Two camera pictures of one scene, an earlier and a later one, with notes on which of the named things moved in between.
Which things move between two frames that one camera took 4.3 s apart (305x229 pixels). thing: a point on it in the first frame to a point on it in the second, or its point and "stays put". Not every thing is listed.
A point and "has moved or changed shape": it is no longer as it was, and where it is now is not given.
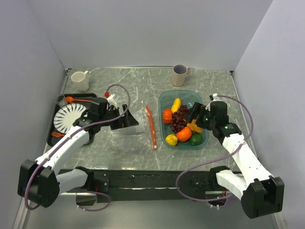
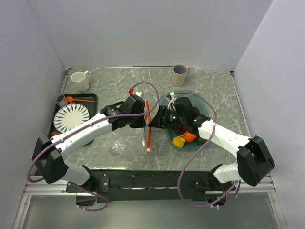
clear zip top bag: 139,116 has moved or changed shape
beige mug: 179,72 stays put
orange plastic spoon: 69,99 stays put
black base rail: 133,184 stays put
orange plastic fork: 57,134 stays put
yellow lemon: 171,140 to 178,141
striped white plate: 65,117 stays put
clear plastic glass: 61,101 stays put
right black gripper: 197,109 to 157,122
